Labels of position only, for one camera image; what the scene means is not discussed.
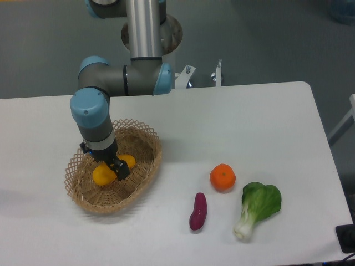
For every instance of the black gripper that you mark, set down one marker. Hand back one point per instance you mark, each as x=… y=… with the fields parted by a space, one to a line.
x=108 y=155

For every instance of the yellow toy mango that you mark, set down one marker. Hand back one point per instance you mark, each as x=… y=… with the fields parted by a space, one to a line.
x=103 y=175

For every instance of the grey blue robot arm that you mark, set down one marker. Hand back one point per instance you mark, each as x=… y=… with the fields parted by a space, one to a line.
x=98 y=81

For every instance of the woven wicker basket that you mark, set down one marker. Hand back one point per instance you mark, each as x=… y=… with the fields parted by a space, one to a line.
x=134 y=138

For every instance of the purple toy sweet potato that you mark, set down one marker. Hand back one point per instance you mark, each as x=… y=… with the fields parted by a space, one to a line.
x=199 y=213

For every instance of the orange toy tangerine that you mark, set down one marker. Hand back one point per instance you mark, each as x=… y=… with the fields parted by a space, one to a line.
x=222 y=177

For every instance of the green toy bok choy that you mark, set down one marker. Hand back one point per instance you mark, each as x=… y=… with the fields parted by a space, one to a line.
x=259 y=202

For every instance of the white furniture leg right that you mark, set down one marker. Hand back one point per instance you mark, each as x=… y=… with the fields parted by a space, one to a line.
x=343 y=126

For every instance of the black device at table edge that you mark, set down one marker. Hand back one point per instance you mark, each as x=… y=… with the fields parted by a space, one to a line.
x=345 y=235

